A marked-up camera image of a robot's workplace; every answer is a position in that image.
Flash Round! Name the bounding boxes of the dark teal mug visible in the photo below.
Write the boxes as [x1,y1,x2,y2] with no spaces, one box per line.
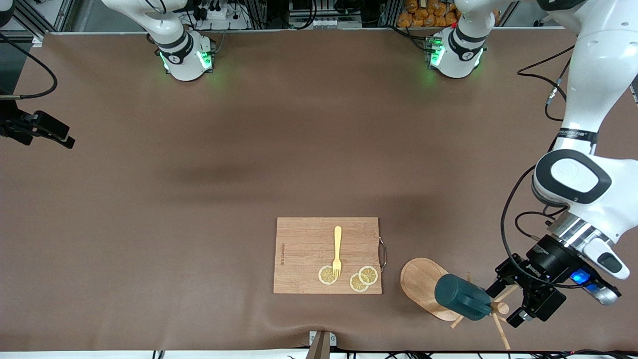
[434,273,494,322]

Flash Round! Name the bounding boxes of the wooden mug tree rack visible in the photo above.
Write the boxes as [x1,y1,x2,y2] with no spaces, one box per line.
[400,257,522,350]

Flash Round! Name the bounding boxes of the brown table mat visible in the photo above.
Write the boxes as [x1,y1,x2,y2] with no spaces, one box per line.
[0,27,638,353]

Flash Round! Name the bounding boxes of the yellow plastic fork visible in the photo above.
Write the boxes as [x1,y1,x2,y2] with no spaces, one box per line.
[332,226,343,280]

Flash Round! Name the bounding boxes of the white power strip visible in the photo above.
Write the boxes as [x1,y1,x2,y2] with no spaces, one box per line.
[192,0,251,30]

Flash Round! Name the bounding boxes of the orange snack packets pile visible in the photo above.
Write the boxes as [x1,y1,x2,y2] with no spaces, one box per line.
[397,0,459,28]

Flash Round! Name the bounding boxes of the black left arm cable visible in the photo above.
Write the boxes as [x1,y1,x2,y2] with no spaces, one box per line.
[500,45,599,290]

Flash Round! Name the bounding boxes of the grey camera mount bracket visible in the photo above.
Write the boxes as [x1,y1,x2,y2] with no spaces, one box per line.
[305,330,337,359]

